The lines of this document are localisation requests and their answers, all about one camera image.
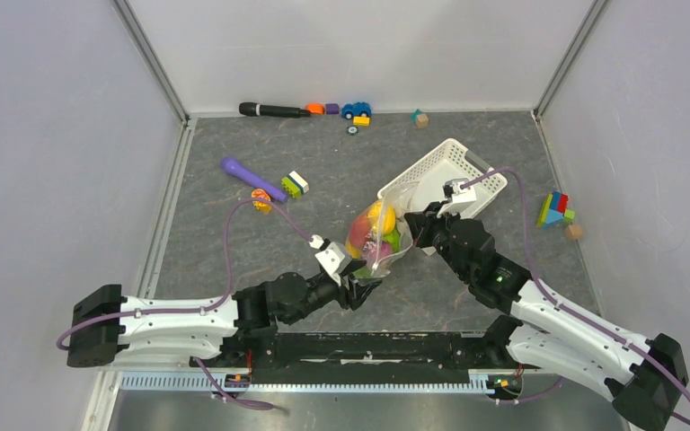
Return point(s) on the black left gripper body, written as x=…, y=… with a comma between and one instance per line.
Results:
x=321, y=293

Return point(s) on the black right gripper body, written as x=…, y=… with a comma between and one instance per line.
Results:
x=434, y=232

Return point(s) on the green toy lettuce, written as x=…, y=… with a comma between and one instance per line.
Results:
x=393, y=239

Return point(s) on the green toy grapes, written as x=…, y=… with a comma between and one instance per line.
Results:
x=364, y=273

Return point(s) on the yellow orange toy fruit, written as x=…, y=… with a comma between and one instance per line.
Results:
x=353, y=251

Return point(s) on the clear zip top bag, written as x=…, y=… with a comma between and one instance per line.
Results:
x=378, y=238

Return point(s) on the purple toy onion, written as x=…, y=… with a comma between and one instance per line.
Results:
x=374, y=251

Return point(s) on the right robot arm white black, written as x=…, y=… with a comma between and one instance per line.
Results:
x=643, y=378

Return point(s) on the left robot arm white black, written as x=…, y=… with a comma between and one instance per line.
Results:
x=109, y=327

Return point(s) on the white perforated plastic basket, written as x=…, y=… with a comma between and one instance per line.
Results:
x=422, y=183

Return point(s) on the multicolour block stack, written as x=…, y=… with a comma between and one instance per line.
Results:
x=555, y=210

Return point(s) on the yellow butterfly toy piece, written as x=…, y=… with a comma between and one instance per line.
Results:
x=261, y=201

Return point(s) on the light wooden cube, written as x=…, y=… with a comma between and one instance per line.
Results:
x=574, y=232

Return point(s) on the green blue white brick stack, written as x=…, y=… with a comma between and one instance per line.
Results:
x=294, y=185

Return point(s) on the wooden toy cube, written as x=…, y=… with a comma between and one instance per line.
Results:
x=421, y=120

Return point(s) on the purple toy microphone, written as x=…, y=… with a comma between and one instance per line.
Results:
x=234, y=168

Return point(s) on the yellow toy brick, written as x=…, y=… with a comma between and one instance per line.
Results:
x=361, y=121

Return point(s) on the blue toy car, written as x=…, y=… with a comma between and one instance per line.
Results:
x=357, y=109

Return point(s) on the orange toy piece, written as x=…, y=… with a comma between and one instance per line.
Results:
x=315, y=108

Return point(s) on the purple toy block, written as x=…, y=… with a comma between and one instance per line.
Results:
x=332, y=108

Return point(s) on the black microphone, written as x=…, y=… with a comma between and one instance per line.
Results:
x=254, y=109

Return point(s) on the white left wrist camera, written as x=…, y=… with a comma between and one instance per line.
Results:
x=332, y=257

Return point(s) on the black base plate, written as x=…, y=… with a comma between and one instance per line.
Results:
x=363, y=357

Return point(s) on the white slotted cable duct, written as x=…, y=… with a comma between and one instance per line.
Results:
x=240, y=383

